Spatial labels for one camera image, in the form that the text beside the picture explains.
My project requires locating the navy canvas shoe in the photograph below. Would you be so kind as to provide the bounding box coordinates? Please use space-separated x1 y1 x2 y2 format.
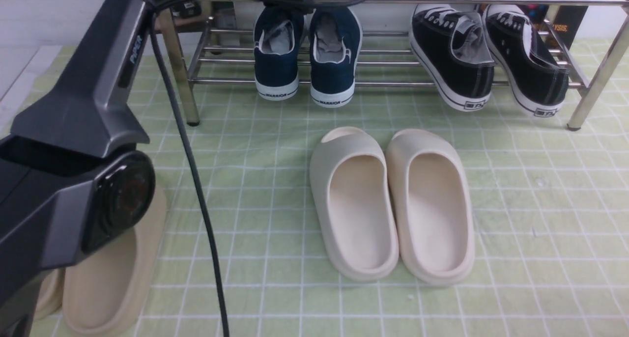
309 7 363 108
253 6 306 101

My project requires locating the beige slipper near arm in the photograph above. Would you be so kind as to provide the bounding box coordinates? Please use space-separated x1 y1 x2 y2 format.
62 185 167 337

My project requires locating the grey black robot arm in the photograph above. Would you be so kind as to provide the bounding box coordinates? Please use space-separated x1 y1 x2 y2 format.
1 0 315 337

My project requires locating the steel shoe rack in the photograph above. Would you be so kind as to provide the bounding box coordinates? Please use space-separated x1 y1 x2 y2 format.
157 0 629 131

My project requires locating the black sneaker left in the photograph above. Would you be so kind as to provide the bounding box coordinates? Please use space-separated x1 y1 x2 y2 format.
409 3 496 112

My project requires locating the black sneaker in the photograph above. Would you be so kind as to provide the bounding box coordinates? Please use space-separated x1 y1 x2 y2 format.
482 5 569 118
409 3 496 112

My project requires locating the cream slipper left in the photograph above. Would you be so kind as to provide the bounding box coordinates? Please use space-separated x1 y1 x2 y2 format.
309 126 399 281

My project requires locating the cream slipper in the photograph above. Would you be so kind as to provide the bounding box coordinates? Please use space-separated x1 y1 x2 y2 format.
385 129 475 286
309 126 399 281

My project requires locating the cream slipper right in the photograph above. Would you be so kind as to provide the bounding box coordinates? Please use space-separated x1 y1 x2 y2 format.
385 129 475 286

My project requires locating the black sneaker right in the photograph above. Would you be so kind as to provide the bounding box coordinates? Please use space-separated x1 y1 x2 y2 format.
482 5 569 118

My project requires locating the green checkered floor mat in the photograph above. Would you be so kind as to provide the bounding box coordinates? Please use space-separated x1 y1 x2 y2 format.
0 37 629 337

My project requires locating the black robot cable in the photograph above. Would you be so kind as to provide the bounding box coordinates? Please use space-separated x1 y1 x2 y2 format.
147 0 389 337

